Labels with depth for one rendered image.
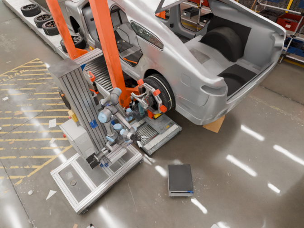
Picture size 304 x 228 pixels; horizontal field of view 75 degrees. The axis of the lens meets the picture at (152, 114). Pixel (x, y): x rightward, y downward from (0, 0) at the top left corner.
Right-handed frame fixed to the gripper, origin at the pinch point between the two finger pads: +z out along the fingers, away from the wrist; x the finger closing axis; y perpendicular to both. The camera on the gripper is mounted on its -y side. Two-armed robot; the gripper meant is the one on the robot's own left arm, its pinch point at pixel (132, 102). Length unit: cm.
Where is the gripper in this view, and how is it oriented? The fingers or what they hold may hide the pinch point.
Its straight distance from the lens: 334.1
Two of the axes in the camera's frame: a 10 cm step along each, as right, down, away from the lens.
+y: 0.7, 6.6, 7.5
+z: 0.8, -7.5, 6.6
